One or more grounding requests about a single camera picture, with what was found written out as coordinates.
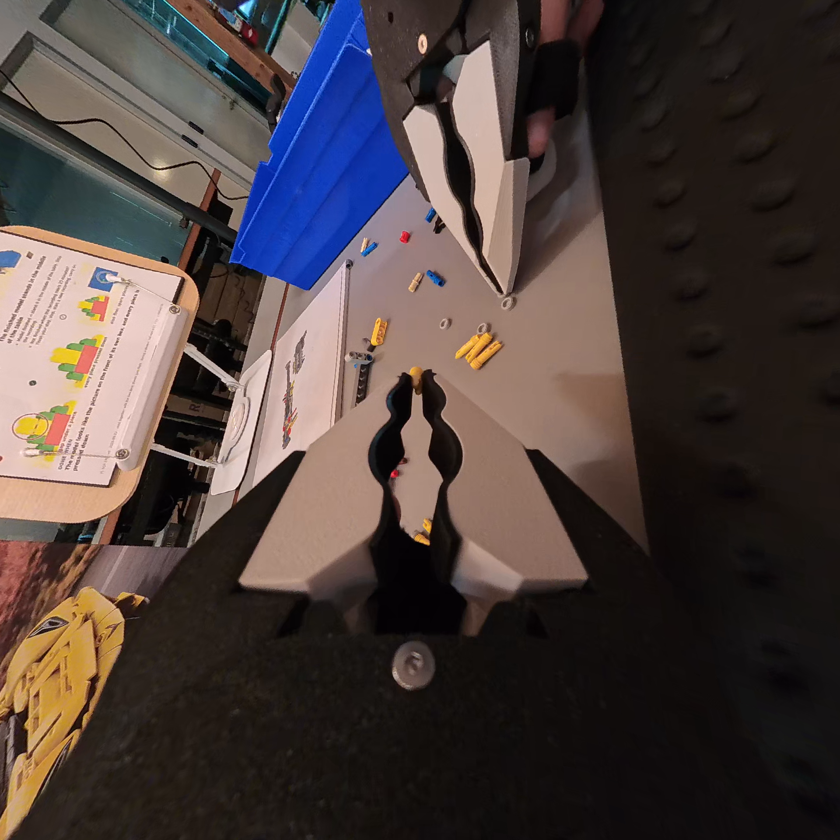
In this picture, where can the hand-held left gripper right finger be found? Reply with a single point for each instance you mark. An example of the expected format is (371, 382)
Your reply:
(518, 525)

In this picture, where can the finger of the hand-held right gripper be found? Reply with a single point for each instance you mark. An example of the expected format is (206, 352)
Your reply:
(426, 151)
(492, 131)

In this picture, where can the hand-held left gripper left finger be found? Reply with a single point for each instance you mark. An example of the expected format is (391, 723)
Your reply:
(315, 525)

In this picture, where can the cluster of grey lego rings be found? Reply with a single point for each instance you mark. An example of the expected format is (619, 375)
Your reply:
(445, 323)

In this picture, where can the single yellow lego pin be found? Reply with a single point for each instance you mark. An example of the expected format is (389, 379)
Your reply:
(415, 379)

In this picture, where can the pile of yellow lego pins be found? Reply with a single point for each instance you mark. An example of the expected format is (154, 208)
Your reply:
(479, 351)

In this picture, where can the yellow lego pin grey cap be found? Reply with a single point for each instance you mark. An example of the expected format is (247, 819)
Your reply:
(423, 533)

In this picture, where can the grey black lego chassis assembly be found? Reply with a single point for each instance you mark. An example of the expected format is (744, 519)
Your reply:
(363, 380)

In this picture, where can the lego instruction booklet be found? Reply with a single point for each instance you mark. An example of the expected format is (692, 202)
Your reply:
(315, 341)

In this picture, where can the yellow lego connector block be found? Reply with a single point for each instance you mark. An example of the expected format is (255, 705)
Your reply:
(379, 331)

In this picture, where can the black lego set box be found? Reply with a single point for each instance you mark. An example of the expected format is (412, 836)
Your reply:
(65, 656)

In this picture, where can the person's right hand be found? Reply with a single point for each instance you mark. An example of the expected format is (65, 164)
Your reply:
(541, 134)

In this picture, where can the stack of blue plastic bins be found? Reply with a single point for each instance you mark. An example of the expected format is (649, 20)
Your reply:
(315, 164)

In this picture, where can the black perforated board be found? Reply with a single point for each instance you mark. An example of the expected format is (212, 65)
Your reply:
(722, 394)

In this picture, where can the wooden document holder stand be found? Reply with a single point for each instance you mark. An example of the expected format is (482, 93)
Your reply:
(184, 289)

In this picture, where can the white printed instruction sheet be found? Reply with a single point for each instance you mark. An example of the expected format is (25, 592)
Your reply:
(79, 367)

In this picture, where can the black tripod pole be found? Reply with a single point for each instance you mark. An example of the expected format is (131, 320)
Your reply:
(98, 154)

